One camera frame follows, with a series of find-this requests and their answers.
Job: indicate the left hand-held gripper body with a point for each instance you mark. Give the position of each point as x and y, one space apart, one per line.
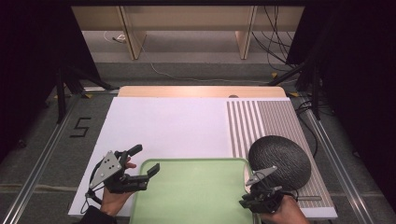
106 167

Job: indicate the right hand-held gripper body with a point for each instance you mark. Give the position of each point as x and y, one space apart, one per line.
263 199

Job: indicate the green plastic tray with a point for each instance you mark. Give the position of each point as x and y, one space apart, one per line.
193 193

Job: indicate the black woven round basket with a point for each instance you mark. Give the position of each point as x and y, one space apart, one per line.
286 155

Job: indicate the person's right hand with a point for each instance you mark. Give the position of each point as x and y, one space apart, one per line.
289 214

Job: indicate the person's left hand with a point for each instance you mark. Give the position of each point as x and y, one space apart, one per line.
112 202

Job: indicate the black tape numeral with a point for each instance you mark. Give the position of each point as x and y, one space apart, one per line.
77 136

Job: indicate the white foam board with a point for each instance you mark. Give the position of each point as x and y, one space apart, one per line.
171 124

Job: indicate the yellow tape piece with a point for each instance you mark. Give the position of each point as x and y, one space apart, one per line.
274 74
88 95
293 94

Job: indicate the black metal stand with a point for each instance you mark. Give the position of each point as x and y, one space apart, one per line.
61 99
316 99

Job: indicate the striped grey placemat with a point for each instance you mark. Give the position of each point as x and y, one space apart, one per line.
274 115

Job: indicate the white plug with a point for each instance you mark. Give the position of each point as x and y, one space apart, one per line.
120 38

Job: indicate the black curtain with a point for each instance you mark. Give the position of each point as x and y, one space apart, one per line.
25 62
358 62

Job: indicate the light wooden desk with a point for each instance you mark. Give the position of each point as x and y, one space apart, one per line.
186 17

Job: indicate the aluminium floor rail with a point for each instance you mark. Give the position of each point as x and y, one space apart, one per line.
335 165
39 166

